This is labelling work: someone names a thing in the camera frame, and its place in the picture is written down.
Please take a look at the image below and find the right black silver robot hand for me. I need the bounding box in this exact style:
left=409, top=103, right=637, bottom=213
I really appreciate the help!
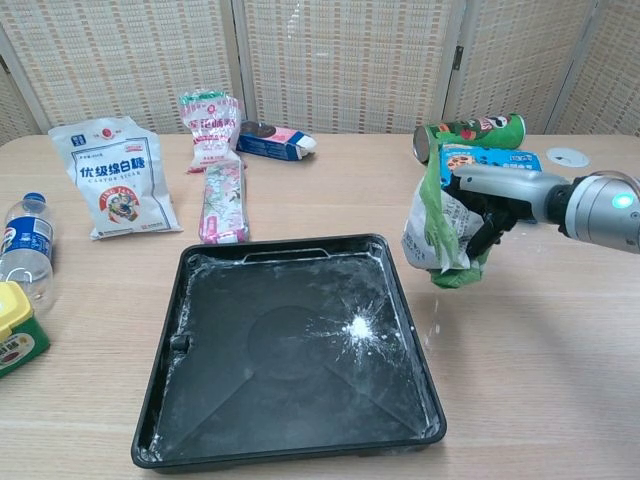
left=439, top=164, right=571, bottom=262

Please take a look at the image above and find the green white snack bag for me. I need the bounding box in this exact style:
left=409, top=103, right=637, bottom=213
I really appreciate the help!
left=402, top=147, right=494, bottom=291

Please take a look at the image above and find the black square tray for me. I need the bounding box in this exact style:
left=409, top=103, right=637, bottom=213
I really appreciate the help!
left=130, top=232, right=448, bottom=474

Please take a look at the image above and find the pink snack bag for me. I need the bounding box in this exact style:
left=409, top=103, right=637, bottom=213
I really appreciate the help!
left=178, top=89, right=246, bottom=175

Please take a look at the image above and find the blue cookie box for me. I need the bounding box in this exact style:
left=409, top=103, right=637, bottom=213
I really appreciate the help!
left=438, top=143, right=544, bottom=189

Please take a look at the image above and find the white table grommet cap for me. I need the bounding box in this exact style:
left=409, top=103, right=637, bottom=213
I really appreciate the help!
left=545, top=146, right=591, bottom=169

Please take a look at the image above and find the green Pringles can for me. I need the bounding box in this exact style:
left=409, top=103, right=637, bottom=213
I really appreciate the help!
left=412, top=113, right=528, bottom=164

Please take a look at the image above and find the white powder pile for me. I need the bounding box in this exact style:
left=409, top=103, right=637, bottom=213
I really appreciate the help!
left=344, top=314, right=381, bottom=346

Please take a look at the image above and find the bamboo folding screen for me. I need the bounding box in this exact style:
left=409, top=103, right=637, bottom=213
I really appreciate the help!
left=0, top=0, right=640, bottom=137

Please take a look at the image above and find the dark blue pink carton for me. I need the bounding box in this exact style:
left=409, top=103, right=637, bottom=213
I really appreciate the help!
left=235, top=120, right=318, bottom=164

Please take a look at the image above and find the pink floral box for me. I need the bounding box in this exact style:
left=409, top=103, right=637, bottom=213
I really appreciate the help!
left=198, top=159, right=251, bottom=246

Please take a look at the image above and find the white sugar bag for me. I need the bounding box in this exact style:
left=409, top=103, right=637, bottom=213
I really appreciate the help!
left=48, top=115, right=184, bottom=241

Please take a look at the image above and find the Pepsi plastic bottle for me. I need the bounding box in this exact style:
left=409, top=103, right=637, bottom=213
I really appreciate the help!
left=0, top=192, right=56, bottom=316

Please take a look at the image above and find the yellow lidded green container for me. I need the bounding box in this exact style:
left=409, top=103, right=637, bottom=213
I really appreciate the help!
left=0, top=280, right=52, bottom=380

